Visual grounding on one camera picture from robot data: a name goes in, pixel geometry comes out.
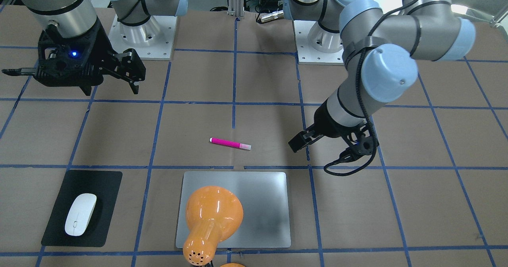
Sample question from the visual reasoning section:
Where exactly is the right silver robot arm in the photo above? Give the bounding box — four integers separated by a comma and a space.
2, 0, 188, 96

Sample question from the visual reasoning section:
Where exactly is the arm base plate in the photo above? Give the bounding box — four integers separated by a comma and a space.
293, 20, 344, 66
108, 16, 178, 61

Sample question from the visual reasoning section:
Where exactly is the silver metal cylinder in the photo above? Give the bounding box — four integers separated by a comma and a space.
256, 10, 285, 24

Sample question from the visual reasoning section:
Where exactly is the pink highlighter pen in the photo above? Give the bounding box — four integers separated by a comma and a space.
209, 138, 252, 151

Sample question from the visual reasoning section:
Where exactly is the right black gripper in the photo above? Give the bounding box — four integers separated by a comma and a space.
36, 19, 146, 96

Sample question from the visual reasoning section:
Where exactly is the grey closed laptop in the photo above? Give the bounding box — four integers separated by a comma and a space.
175, 171, 291, 249

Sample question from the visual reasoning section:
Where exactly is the white computer mouse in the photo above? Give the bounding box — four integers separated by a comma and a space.
65, 193, 97, 236

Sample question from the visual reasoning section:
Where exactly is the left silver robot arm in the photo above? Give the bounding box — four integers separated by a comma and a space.
284, 0, 476, 155

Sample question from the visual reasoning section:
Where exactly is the black mousepad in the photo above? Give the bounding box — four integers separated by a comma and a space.
41, 169, 122, 247

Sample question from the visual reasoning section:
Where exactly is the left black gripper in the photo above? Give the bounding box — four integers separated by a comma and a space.
288, 100, 365, 153

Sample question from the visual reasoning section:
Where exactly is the orange desk lamp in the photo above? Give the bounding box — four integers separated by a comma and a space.
183, 186, 244, 267

